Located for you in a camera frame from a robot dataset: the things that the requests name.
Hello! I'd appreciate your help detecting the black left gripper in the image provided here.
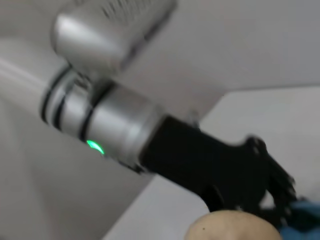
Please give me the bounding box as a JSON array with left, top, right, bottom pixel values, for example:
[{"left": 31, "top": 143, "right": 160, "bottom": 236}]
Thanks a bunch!
[{"left": 139, "top": 114, "right": 298, "bottom": 227}]

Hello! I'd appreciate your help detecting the blue ceramic bowl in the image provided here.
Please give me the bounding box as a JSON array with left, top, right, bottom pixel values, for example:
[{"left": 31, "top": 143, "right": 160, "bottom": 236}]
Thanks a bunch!
[{"left": 277, "top": 197, "right": 320, "bottom": 240}]

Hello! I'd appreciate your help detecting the round beige egg yolk pastry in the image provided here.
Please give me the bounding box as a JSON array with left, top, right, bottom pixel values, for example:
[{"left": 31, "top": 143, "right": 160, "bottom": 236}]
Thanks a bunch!
[{"left": 183, "top": 209, "right": 282, "bottom": 240}]

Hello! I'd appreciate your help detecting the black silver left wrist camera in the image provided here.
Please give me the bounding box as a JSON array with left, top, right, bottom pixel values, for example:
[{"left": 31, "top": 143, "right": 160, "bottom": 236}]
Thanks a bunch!
[{"left": 51, "top": 0, "right": 179, "bottom": 76}]

